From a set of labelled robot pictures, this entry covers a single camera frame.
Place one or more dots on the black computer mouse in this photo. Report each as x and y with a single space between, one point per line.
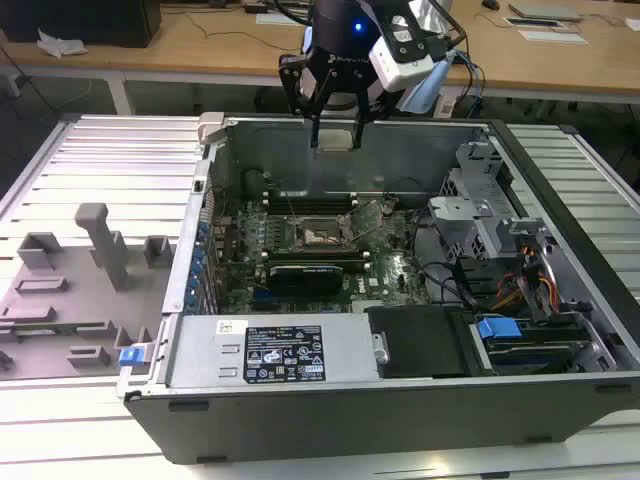
490 4

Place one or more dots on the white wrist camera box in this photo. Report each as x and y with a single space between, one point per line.
400 70

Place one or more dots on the grey parts rack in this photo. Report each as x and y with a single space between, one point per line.
60 300

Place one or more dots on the grey power supply unit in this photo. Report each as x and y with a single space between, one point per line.
210 350

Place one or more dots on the black drive bay cover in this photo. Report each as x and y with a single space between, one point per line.
420 340

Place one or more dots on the blue slot clip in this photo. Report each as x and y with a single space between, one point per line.
190 300
196 270
193 285
203 231
199 255

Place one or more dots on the grey laptop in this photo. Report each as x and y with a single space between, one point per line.
545 11

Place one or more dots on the CPU socket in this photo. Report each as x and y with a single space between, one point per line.
317 235

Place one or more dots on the pale blue teach pendant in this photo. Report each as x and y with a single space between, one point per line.
425 95

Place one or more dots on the pale grey case lever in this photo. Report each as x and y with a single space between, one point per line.
210 127

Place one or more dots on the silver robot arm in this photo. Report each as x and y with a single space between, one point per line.
336 101

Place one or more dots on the silver square CPU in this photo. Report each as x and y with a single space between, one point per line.
335 141

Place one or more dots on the black computer box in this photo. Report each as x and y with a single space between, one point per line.
75 20

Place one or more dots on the blue case latch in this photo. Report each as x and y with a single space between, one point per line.
130 357

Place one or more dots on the green motherboard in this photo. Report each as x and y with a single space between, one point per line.
390 280

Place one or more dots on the grey metal drive cage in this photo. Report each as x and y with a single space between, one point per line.
460 225

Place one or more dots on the wooden desk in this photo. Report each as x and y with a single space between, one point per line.
200 55

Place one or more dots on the open black PC case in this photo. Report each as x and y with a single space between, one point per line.
300 425

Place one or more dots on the blue disk carrier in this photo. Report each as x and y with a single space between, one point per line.
497 331

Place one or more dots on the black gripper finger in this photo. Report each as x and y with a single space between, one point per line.
290 75
358 135

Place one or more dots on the crumpled white paper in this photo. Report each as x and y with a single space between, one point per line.
60 45

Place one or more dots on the black hard disk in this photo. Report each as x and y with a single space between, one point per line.
530 357

